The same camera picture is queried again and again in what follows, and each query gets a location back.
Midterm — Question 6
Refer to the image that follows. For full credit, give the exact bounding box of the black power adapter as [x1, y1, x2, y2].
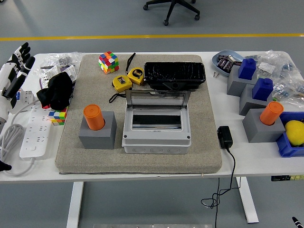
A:
[217, 125, 234, 150]

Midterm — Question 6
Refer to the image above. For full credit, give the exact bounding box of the black table control panel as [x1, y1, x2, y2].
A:
[271, 175, 304, 182]

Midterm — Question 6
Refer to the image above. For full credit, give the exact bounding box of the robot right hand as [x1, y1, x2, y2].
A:
[292, 216, 304, 228]

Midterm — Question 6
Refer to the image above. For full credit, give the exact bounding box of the blue plastic bin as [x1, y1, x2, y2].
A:
[276, 111, 304, 158]

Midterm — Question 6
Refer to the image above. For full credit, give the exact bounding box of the smoky transparent box lid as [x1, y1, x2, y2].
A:
[125, 89, 191, 110]

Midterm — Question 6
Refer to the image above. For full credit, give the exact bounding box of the yellow tape measure plain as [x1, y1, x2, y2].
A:
[108, 75, 133, 104]

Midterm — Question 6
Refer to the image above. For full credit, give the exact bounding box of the white table leg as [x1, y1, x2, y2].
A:
[236, 177, 259, 224]
[66, 181, 84, 228]

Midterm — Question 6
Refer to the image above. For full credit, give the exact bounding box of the grey electrical junction box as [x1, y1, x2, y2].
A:
[122, 104, 192, 155]

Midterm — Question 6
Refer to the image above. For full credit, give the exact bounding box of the silver black clip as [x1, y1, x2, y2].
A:
[227, 55, 243, 66]

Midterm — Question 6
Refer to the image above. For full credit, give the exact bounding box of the orange cylinder battery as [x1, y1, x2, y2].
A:
[259, 101, 285, 126]
[83, 104, 106, 131]

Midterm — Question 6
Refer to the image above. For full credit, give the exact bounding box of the black office chair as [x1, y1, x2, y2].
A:
[142, 0, 201, 27]

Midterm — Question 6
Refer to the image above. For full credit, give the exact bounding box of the white wall socket pack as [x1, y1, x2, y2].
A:
[58, 65, 78, 83]
[39, 66, 59, 89]

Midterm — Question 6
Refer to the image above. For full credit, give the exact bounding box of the yellow tape measure 5m label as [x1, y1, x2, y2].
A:
[125, 52, 146, 86]

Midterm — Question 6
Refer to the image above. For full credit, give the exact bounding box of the light blue dish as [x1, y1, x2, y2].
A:
[211, 49, 245, 77]

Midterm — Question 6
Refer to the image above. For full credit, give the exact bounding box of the black plastic tray box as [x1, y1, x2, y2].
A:
[143, 61, 206, 92]

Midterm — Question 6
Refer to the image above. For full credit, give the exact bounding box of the grey-brown fabric mat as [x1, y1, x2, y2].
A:
[55, 54, 223, 175]

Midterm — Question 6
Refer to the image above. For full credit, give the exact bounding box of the grey holder block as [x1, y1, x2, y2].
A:
[242, 108, 286, 143]
[227, 65, 258, 97]
[239, 83, 274, 116]

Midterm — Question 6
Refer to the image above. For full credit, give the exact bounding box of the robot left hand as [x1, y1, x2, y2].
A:
[0, 42, 36, 119]

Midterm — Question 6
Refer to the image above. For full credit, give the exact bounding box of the white power strip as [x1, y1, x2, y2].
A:
[19, 104, 53, 159]

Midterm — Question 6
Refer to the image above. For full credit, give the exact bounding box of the colourful puzzle cube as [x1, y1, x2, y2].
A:
[98, 51, 119, 75]
[48, 106, 69, 126]

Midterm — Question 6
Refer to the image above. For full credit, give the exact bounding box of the black cloth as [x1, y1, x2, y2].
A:
[36, 72, 74, 111]

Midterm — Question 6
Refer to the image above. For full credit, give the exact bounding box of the black adapter cord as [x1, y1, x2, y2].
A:
[200, 146, 242, 228]

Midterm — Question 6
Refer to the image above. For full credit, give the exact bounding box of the grey block with round hole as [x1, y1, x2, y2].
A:
[78, 111, 117, 150]

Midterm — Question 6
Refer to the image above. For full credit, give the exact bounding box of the blue stepped block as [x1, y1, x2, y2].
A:
[252, 78, 274, 101]
[238, 58, 257, 80]

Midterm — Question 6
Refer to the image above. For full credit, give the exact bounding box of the yellow lemon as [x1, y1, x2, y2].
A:
[284, 120, 304, 147]

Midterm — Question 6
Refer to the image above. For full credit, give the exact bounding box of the clear bag of small parts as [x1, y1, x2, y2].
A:
[272, 78, 304, 109]
[32, 51, 84, 79]
[244, 49, 300, 79]

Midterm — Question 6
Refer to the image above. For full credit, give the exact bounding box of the white power cord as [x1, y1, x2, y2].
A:
[0, 99, 40, 177]

